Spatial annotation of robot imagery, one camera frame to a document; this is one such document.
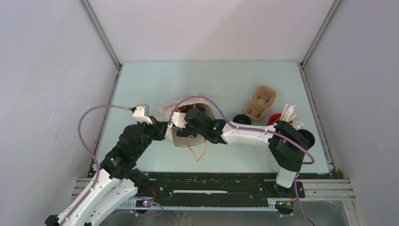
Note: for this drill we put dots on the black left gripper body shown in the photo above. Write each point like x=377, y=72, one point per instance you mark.
x=157, y=134

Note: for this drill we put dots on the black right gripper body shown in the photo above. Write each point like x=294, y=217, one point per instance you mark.
x=189, y=131

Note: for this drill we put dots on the paper bag orange handles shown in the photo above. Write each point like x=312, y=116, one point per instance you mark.
x=198, y=145

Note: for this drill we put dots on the brown pulp cup carrier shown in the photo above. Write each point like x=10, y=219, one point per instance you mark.
x=257, y=108

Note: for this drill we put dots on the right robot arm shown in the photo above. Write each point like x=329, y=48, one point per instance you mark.
x=287, y=144

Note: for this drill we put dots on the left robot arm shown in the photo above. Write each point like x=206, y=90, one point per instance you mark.
x=117, y=179

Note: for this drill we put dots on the red straw holder cup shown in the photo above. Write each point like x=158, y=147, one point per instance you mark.
x=274, y=119

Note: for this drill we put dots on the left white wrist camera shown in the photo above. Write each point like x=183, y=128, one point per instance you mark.
x=140, y=114

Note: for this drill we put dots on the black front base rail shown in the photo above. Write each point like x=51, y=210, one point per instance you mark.
x=217, y=190

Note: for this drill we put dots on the aluminium frame rail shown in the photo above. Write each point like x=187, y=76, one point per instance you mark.
x=87, y=7

